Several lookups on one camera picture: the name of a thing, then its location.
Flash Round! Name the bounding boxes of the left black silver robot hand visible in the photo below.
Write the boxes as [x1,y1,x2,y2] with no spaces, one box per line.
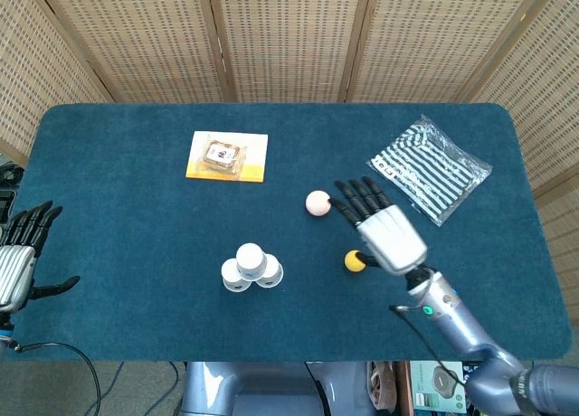
[0,200,81,317]

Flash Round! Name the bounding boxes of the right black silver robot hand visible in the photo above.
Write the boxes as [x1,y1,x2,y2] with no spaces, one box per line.
[329,175,429,278]

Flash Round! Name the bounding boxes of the white floral paper cup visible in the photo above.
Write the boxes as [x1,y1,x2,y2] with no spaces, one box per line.
[234,242,268,282]
[220,257,250,294]
[255,252,285,288]

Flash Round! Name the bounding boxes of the yellow ball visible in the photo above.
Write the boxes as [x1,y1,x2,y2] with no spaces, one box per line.
[344,249,368,273]

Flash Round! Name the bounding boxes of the striped cloth in plastic bag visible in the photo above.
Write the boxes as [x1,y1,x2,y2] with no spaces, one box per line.
[365,113,493,228]

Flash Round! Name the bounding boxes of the white ball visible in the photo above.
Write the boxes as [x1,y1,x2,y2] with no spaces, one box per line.
[305,190,333,218]

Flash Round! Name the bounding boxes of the black equipment beside table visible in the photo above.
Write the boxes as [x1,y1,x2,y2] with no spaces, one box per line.
[0,160,24,230]

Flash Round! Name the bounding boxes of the brown cloth bundle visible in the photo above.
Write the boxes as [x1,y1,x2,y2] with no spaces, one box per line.
[367,360,400,412]

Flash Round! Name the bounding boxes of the blue table mat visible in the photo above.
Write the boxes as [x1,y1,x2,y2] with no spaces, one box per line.
[0,102,574,364]

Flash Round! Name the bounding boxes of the box with grey device print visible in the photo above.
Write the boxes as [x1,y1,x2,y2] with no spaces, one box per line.
[408,360,468,413]

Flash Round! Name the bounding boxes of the yellow white card board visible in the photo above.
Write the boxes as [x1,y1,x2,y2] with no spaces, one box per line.
[185,130,270,184]

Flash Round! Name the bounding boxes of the packaged bread slices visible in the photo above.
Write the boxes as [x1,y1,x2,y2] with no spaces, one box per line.
[201,138,245,175]

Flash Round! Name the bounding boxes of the blue-grey robot torso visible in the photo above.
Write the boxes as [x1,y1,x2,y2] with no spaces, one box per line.
[179,360,377,416]

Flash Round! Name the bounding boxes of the woven wooden folding screen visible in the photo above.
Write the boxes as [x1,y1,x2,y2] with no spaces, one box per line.
[0,0,579,320]

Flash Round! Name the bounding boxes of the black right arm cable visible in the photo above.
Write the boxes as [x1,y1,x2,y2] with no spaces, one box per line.
[389,304,468,386]

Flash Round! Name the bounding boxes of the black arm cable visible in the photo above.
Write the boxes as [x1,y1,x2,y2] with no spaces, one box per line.
[8,340,102,416]
[389,304,468,386]

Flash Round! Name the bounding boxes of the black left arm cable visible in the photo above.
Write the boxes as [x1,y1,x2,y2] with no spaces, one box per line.
[8,340,102,416]

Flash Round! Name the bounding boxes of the blue floor cable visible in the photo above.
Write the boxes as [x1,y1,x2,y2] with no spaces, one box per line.
[152,360,183,416]

